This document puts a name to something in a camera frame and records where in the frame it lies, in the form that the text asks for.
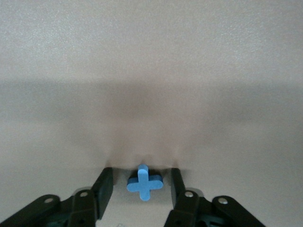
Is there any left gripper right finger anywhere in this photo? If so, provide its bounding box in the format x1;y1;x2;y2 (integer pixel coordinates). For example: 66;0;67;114
163;167;263;227

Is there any blue foam letter x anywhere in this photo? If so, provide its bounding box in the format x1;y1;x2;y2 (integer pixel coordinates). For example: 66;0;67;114
126;164;164;201

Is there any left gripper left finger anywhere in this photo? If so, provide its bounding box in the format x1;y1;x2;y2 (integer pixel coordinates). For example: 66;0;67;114
0;167;114;227

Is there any brown table cover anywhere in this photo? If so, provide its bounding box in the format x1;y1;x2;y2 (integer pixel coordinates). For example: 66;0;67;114
0;0;303;227

